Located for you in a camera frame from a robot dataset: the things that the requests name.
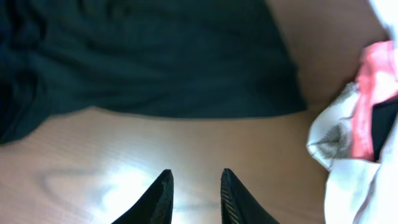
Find white leaf-print garment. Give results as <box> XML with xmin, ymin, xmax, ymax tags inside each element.
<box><xmin>307</xmin><ymin>82</ymin><xmax>359</xmax><ymax>170</ymax></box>

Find white t-shirt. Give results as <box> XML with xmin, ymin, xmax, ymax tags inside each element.
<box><xmin>324</xmin><ymin>0</ymin><xmax>397</xmax><ymax>223</ymax></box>

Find black t-shirt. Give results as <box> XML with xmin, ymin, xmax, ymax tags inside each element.
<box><xmin>1</xmin><ymin>0</ymin><xmax>307</xmax><ymax>144</ymax></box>

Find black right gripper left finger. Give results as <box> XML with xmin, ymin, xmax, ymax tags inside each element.
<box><xmin>112</xmin><ymin>169</ymin><xmax>174</xmax><ymax>224</ymax></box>

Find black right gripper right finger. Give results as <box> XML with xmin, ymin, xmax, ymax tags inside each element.
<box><xmin>220</xmin><ymin>169</ymin><xmax>279</xmax><ymax>224</ymax></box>

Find pink garment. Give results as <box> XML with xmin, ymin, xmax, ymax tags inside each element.
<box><xmin>351</xmin><ymin>40</ymin><xmax>397</xmax><ymax>161</ymax></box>

